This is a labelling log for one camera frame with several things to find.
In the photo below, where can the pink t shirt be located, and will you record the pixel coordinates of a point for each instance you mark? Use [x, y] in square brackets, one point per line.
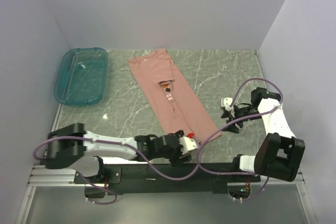
[170, 96]

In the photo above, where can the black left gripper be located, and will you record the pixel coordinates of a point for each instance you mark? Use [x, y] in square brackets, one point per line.
[176, 159]

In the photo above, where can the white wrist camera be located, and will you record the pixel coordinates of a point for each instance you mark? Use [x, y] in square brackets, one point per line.
[188, 144]
[226, 103]

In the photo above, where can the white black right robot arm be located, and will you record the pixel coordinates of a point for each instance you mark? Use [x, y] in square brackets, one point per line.
[281, 152]

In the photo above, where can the aluminium left side rail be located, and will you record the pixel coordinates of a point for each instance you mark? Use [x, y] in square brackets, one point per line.
[54, 127]

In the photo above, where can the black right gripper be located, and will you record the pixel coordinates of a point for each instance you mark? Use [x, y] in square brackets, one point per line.
[232, 128]

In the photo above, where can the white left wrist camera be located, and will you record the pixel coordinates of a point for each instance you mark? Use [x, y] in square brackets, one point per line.
[188, 144]

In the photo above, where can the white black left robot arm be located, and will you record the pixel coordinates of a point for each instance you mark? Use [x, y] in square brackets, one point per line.
[81, 150]

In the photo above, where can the teal transparent plastic bin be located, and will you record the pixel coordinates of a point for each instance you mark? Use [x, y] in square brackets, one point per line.
[82, 77]

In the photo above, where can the aluminium front frame rail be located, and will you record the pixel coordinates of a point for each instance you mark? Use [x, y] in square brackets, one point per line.
[42, 177]

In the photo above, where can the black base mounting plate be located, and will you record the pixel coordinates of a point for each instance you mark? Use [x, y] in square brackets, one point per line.
[141, 178]

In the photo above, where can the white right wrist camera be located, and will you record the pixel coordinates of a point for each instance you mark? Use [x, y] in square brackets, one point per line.
[226, 103]

